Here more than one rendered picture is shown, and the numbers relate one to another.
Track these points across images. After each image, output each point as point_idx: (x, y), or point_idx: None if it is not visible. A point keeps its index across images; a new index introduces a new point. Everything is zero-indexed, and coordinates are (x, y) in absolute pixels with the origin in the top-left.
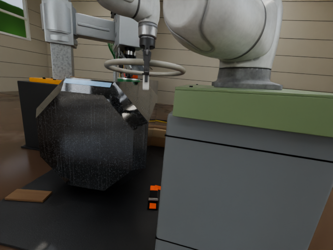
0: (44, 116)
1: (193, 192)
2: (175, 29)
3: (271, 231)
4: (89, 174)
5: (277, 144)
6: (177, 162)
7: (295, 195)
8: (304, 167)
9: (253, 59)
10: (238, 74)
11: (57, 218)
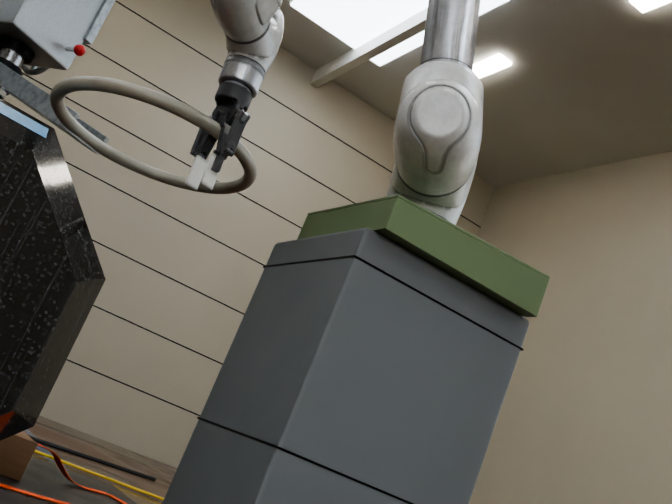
0: None
1: (366, 358)
2: (424, 135)
3: (447, 439)
4: None
5: (473, 308)
6: (358, 304)
7: (478, 383)
8: (491, 346)
9: (445, 207)
10: None
11: None
